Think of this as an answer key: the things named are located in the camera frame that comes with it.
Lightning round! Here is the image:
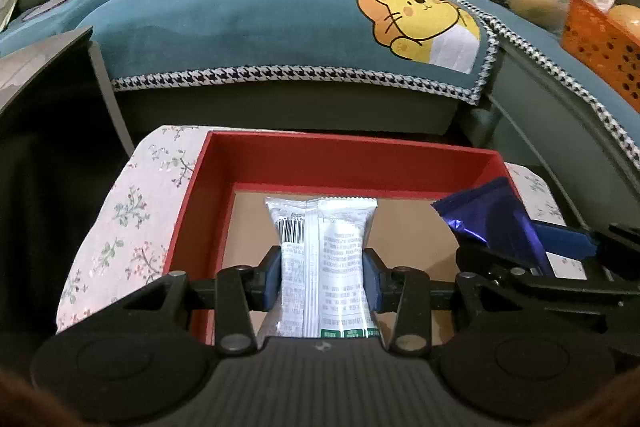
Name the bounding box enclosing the dark blue foil packet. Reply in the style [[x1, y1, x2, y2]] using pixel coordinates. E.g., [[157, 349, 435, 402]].
[[432, 176, 553, 277]]

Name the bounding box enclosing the white long snack packet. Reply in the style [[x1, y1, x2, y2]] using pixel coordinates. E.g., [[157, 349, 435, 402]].
[[258, 197, 380, 340]]

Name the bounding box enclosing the red cardboard box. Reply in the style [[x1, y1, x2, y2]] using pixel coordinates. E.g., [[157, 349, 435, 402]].
[[165, 131, 511, 337]]

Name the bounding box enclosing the floral tablecloth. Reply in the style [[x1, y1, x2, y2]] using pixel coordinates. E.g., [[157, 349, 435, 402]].
[[56, 126, 567, 333]]

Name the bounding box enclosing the orange plastic basket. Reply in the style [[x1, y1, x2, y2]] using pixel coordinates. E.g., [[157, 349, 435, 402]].
[[561, 0, 640, 112]]

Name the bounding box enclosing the dark side table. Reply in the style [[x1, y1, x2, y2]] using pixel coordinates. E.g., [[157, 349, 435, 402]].
[[1, 27, 134, 337]]

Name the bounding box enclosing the teal lion sofa cover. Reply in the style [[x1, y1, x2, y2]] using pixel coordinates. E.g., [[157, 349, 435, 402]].
[[1, 0, 499, 104]]

